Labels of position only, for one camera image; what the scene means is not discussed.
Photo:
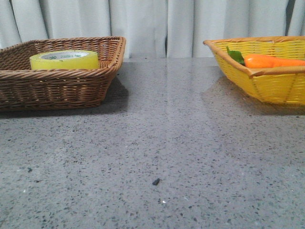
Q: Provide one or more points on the yellow tape roll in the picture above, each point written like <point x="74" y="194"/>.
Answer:
<point x="67" y="59"/>

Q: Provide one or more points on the small black debris piece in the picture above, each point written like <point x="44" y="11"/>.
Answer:
<point x="156" y="182"/>

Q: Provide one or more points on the white curtain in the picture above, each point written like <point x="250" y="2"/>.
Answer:
<point x="152" y="28"/>

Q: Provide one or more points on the orange toy carrot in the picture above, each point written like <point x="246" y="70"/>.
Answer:
<point x="262" y="61"/>

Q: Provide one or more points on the yellow woven basket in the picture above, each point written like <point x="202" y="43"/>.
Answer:
<point x="281" y="85"/>

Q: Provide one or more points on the brown wicker basket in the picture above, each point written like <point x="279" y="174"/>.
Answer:
<point x="24" y="89"/>

